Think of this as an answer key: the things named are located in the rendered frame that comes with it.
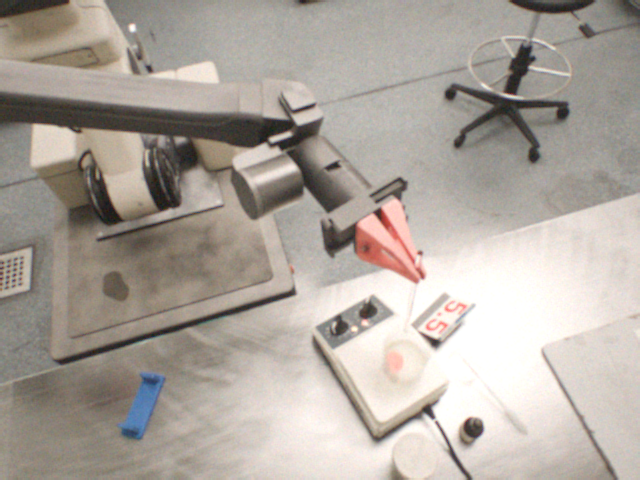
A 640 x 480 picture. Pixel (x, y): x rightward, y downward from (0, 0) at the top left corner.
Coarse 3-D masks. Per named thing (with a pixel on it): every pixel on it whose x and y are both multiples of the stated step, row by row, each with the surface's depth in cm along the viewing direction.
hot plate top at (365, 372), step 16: (400, 320) 71; (368, 336) 70; (384, 336) 69; (352, 352) 68; (368, 352) 68; (352, 368) 67; (368, 368) 67; (432, 368) 66; (368, 384) 66; (384, 384) 66; (416, 384) 65; (432, 384) 65; (368, 400) 65; (384, 400) 64; (400, 400) 64; (416, 400) 64; (384, 416) 63
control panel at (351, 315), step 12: (372, 300) 78; (348, 312) 78; (384, 312) 75; (324, 324) 77; (348, 324) 75; (360, 324) 74; (372, 324) 73; (324, 336) 74; (336, 336) 73; (348, 336) 73
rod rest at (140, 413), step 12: (144, 372) 75; (144, 384) 76; (156, 384) 76; (144, 396) 75; (156, 396) 75; (132, 408) 74; (144, 408) 74; (132, 420) 73; (144, 420) 73; (132, 432) 72; (144, 432) 73
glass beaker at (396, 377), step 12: (396, 324) 62; (396, 336) 64; (408, 336) 64; (420, 336) 62; (384, 348) 61; (384, 360) 62; (384, 372) 65; (396, 372) 60; (408, 372) 58; (420, 372) 61; (396, 384) 64; (408, 384) 64
